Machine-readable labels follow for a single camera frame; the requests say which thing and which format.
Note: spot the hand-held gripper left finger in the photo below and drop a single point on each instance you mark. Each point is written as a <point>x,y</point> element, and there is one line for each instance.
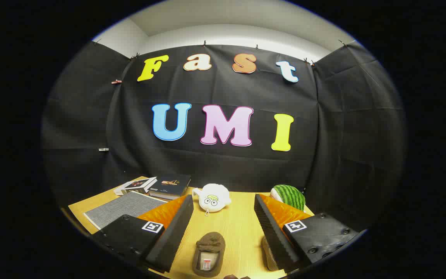
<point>172,236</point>

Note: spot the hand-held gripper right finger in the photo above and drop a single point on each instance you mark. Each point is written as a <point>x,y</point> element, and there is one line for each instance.
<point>273,232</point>

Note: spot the brown fuzzy slipper shoe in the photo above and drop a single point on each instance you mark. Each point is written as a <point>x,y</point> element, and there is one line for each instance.
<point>270,257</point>
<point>208,248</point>

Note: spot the grey fabric storage box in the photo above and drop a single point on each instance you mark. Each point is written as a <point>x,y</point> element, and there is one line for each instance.
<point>122,209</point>

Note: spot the watermelon slice plush toy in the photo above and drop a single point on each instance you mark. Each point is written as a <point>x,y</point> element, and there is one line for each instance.
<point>290,195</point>

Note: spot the black cover book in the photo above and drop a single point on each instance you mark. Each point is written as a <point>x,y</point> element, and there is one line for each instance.
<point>172,184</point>

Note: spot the white plush toy with face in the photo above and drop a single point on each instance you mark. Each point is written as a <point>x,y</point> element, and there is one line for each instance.
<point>215,193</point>

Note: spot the white portrait cover book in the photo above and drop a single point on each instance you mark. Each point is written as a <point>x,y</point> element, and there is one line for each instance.
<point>138,184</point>

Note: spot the black backdrop cloth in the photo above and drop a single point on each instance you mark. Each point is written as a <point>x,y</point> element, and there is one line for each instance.
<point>223,170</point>

